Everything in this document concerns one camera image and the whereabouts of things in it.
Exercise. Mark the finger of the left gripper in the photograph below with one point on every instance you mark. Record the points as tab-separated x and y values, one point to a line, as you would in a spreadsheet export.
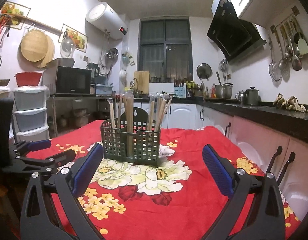
27	166
22	148

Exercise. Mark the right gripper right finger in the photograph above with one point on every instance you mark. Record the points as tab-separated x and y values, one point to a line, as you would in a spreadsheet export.
265	218

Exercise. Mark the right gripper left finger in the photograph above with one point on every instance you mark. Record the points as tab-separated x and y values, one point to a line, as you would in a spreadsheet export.
39	218

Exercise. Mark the dark green utensil basket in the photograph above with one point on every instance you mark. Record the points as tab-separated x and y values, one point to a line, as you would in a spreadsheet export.
146	143

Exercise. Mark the chopstick bundle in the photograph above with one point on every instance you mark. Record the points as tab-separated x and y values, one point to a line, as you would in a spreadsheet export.
152	112
128	100

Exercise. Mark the dark kitchen window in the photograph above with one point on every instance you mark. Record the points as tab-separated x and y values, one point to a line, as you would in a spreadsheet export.
165	49

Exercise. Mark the white plastic drawer unit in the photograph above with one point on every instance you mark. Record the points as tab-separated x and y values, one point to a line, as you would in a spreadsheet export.
30	113

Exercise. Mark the metal shelf rack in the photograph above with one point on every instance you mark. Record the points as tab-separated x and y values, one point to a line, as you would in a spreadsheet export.
66	113

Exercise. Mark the red plastic basin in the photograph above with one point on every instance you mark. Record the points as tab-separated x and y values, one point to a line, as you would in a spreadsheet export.
28	79

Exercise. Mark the black microwave oven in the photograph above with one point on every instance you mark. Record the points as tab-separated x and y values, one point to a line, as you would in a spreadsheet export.
62	80

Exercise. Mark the white base cabinets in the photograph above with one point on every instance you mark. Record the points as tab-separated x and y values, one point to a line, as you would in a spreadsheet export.
257	142

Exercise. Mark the light blue storage box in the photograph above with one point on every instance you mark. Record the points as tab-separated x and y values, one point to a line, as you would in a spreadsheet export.
103	90

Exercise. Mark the black countertop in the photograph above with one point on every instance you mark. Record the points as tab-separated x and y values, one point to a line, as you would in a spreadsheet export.
291	123

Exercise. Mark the round bamboo tray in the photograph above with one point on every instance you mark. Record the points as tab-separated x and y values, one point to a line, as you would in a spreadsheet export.
37	48

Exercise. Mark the ginger pile on counter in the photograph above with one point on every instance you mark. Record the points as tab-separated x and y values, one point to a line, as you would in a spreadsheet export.
289	104

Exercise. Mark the wooden cutting board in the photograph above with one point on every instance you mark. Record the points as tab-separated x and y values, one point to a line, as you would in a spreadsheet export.
142	78

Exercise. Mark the dark lidded pot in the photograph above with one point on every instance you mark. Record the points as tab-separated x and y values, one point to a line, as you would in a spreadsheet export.
252	96

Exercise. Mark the steel kettle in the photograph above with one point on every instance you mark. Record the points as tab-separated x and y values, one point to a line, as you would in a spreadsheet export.
241	97

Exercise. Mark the steel stock pot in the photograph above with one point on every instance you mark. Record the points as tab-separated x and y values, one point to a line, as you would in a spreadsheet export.
224	91

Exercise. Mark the blue knife block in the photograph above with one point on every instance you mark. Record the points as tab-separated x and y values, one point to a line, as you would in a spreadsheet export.
180	92

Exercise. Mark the hanging steel strainer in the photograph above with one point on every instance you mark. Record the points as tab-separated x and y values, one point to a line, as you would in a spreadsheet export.
273	68

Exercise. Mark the white water heater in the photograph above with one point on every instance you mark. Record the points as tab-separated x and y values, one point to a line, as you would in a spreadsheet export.
107	20

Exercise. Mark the hanging steel ladle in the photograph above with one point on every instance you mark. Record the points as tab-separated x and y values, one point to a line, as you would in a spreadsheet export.
283	61

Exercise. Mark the hanging pot lid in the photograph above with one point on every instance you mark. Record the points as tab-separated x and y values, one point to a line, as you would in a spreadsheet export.
204	71

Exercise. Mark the black range hood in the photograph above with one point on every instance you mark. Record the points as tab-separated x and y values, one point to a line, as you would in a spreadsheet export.
236	38

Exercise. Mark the glass pot lid on wall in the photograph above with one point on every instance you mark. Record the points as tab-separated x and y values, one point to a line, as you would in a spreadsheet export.
67	47

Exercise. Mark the fruit picture on wall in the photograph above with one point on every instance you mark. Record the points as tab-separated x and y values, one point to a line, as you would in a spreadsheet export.
80	40

